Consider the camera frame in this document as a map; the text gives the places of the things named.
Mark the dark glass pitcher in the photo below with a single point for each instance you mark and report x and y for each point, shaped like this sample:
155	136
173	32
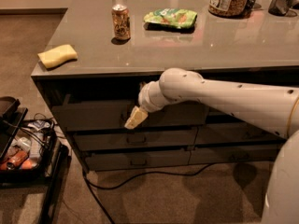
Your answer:
282	7

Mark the black cluttered bin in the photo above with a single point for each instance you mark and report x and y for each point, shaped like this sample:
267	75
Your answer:
27	156

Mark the grey cabinet counter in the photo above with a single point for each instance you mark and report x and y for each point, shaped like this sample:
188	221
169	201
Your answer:
260	49

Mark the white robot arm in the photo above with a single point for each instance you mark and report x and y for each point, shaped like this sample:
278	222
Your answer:
272	108

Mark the orange soda can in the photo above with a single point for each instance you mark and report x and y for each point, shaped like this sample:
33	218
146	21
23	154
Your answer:
121	22

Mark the grey top drawer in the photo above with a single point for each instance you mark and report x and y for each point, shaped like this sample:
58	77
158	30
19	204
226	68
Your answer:
112	114

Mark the green chip bag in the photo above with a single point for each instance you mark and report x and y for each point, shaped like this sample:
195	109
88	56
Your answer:
172	17

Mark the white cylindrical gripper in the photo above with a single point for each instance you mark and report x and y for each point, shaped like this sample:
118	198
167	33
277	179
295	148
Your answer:
145	98

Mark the grey bottom left drawer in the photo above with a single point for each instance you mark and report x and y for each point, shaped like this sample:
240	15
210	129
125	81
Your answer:
136	160

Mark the grey middle left drawer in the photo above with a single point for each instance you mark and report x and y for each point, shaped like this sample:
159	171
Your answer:
151	138

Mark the grey drawer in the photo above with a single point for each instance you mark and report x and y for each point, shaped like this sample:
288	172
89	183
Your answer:
136	160
112	114
151	138

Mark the yellow sponge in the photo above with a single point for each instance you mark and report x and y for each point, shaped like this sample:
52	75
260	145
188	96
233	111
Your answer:
55	57

